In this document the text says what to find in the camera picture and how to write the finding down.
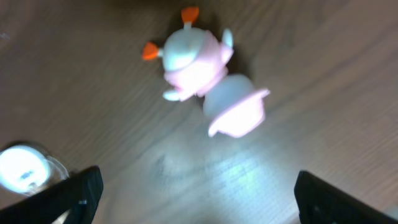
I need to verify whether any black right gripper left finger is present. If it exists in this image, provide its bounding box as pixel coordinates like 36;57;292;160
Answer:
1;166;103;224

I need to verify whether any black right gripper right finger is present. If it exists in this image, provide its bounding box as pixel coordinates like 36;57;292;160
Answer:
294;170;397;224

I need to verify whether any pink white duck toy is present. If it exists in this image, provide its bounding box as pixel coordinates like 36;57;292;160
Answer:
142;6;270;138

